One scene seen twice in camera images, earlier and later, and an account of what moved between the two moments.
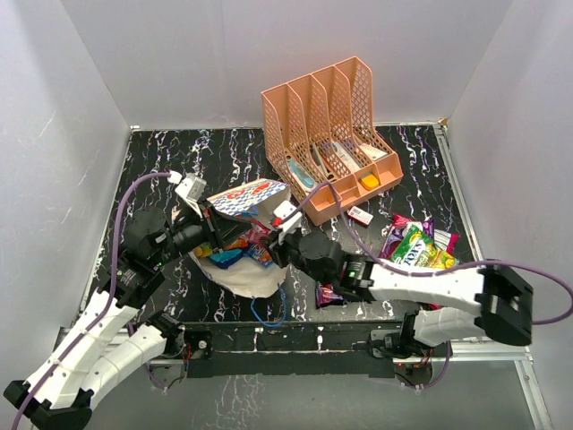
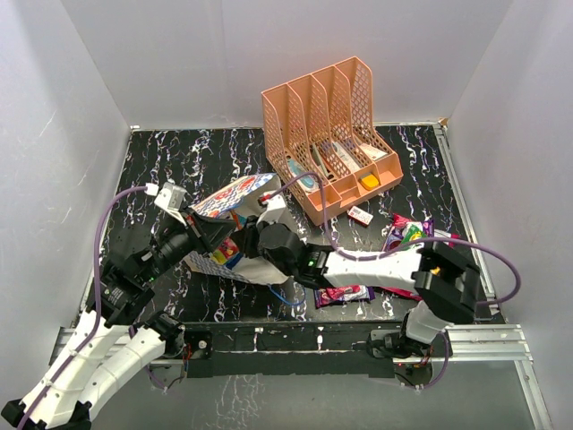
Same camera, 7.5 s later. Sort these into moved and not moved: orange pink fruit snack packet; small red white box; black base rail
Moved: orange pink fruit snack packet
Not moved: black base rail; small red white box
